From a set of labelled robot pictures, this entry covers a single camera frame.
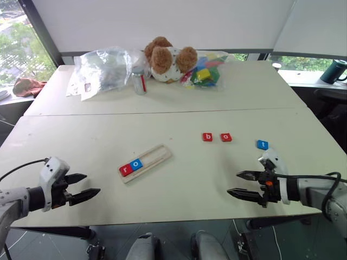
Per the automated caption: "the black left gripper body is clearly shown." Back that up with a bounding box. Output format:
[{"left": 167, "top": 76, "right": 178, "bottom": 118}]
[{"left": 50, "top": 175, "right": 73, "bottom": 209}]

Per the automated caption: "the black table frame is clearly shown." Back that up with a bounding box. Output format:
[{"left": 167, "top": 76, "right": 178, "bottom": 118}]
[{"left": 246, "top": 213, "right": 325, "bottom": 231}]

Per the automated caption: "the bag of colourful blocks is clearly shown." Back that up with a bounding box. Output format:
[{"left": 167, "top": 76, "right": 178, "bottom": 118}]
[{"left": 179, "top": 50, "right": 239, "bottom": 92}]

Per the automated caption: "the red letter tile r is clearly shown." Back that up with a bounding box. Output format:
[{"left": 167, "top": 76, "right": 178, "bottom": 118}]
[{"left": 119, "top": 164, "right": 134, "bottom": 177}]

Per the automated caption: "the black office chair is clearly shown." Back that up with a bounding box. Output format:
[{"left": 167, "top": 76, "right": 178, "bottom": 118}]
[{"left": 313, "top": 88, "right": 347, "bottom": 148}]

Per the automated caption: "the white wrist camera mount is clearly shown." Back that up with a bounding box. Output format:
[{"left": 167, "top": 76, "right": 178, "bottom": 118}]
[
  {"left": 257, "top": 147, "right": 291, "bottom": 205},
  {"left": 38, "top": 156, "right": 70, "bottom": 212}
]

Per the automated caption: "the blue letter tile o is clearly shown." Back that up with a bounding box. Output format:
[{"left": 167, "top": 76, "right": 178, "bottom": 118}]
[{"left": 128, "top": 158, "right": 144, "bottom": 172}]

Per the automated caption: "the grey robot leg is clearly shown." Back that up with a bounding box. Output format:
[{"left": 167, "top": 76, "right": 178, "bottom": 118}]
[
  {"left": 125, "top": 232, "right": 161, "bottom": 260},
  {"left": 190, "top": 230, "right": 231, "bottom": 260}
]

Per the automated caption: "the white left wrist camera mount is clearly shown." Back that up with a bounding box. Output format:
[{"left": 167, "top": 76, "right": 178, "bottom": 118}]
[{"left": 38, "top": 156, "right": 70, "bottom": 212}]

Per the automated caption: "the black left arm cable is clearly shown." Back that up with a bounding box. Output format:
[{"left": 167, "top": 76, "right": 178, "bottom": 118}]
[{"left": 0, "top": 158, "right": 49, "bottom": 183}]

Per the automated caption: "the wooden letter tray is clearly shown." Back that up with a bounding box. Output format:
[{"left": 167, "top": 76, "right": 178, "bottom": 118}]
[{"left": 118, "top": 143, "right": 172, "bottom": 185}]

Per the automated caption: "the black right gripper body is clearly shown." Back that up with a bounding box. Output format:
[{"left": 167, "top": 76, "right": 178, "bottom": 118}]
[{"left": 257, "top": 160, "right": 281, "bottom": 209}]

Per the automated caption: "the grey left robot leg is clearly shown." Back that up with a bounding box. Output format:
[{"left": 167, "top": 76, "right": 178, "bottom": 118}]
[{"left": 125, "top": 232, "right": 161, "bottom": 260}]

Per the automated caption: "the dark green thermos mug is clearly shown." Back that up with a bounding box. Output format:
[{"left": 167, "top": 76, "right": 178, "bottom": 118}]
[{"left": 320, "top": 59, "right": 347, "bottom": 84}]

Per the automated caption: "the grey right robot leg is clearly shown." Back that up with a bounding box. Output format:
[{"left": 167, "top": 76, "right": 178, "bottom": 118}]
[{"left": 190, "top": 230, "right": 231, "bottom": 260}]

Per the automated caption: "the clear plastic bag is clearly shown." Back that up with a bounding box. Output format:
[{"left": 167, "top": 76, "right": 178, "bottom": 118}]
[{"left": 66, "top": 45, "right": 151, "bottom": 102}]

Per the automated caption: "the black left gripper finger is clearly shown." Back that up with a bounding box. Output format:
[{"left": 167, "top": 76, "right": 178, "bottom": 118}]
[
  {"left": 66, "top": 173, "right": 88, "bottom": 186},
  {"left": 68, "top": 188, "right": 101, "bottom": 206}
]

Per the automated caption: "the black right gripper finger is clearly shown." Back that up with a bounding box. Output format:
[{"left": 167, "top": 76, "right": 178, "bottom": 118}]
[
  {"left": 236, "top": 170, "right": 261, "bottom": 182},
  {"left": 227, "top": 187, "right": 265, "bottom": 205}
]

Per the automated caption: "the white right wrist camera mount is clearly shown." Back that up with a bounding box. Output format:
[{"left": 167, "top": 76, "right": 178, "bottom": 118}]
[{"left": 257, "top": 147, "right": 291, "bottom": 205}]

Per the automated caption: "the brown cloth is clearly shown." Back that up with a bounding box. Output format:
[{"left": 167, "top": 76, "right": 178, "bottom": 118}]
[{"left": 12, "top": 77, "right": 48, "bottom": 99}]

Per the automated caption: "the brown white plush toy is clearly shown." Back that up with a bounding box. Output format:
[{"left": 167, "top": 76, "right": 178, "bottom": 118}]
[{"left": 143, "top": 36, "right": 198, "bottom": 84}]

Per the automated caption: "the small plastic bottle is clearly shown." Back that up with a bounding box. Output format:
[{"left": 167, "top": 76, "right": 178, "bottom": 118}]
[{"left": 131, "top": 66, "right": 148, "bottom": 96}]

